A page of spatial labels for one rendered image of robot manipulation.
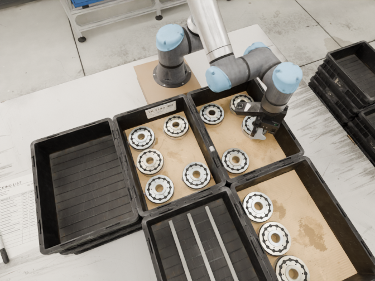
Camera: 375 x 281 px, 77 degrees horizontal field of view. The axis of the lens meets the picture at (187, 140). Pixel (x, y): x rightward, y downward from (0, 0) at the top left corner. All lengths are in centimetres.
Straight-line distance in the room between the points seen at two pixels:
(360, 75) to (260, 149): 112
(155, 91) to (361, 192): 99
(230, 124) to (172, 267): 58
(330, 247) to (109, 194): 78
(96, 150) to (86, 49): 181
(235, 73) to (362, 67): 139
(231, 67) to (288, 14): 241
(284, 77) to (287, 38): 209
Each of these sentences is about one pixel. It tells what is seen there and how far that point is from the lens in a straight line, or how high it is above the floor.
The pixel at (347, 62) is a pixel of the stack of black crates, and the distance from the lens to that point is 198.
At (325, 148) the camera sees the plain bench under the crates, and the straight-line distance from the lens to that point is 125.
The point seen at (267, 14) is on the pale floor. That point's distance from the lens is 301.
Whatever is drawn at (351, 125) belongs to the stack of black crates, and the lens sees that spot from 183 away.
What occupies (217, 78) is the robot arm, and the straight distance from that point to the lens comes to 67.
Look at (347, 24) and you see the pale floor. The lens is 320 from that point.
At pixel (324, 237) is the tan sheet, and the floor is 83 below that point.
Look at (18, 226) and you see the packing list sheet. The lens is 121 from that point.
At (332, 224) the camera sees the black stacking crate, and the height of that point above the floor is 85.
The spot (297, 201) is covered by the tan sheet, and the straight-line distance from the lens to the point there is 96.
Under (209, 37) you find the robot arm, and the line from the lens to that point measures 70.
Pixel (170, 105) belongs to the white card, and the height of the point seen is 90.
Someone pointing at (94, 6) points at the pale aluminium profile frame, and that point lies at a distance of 263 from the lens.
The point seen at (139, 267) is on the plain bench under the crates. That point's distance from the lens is 101.
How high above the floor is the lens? 169
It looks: 64 degrees down
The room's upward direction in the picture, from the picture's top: 2 degrees counter-clockwise
